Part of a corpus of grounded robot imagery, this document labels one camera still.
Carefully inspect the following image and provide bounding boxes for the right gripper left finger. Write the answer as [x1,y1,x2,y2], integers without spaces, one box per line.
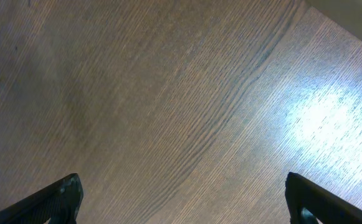
[0,173,83,224]

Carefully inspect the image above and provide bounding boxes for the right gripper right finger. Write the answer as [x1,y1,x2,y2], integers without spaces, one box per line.
[285,172,362,224]

